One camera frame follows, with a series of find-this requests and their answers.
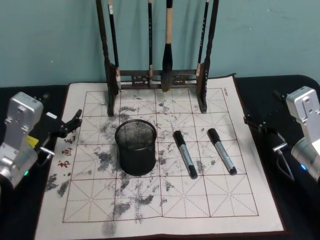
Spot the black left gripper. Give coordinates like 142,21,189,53
27,108,84,152

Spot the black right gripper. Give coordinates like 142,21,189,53
243,109,289,162

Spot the grey black-capped marker pen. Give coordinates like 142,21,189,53
207,127,238,176
173,130,199,180

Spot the dark wooden brush rack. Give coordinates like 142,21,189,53
95,0,220,118

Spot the black mesh pen holder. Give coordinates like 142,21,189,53
114,119,158,177

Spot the black table cloth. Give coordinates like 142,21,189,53
0,74,320,240

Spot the thin black brown-tipped brush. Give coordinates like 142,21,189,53
195,0,210,76

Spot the white felt calligraphy grid mat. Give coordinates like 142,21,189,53
34,73,286,240

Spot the thin black white-tipped brush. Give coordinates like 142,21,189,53
107,0,123,91

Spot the thin black calligraphy brush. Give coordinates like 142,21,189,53
147,0,154,85

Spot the right gripper dark cable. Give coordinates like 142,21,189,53
272,143,297,181

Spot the large tan-handled calligraphy brush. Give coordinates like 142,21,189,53
161,0,174,93

